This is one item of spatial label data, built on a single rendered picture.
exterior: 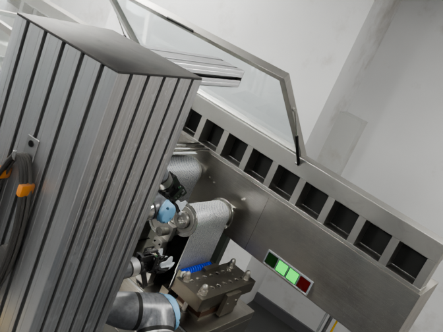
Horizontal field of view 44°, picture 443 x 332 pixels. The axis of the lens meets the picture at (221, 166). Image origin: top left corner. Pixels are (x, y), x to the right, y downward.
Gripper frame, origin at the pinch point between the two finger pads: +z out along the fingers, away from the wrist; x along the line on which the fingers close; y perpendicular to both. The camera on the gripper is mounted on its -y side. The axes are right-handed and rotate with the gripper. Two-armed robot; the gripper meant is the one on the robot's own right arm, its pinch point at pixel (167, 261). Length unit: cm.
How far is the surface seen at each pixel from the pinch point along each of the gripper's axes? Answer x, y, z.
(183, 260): -0.4, -1.1, 10.1
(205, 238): -0.4, 8.6, 19.5
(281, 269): -31, 9, 40
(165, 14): 50, 89, 2
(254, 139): 9, 53, 41
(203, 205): 5.2, 22.4, 16.2
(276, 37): 84, 90, 141
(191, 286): -11.6, -5.8, 6.1
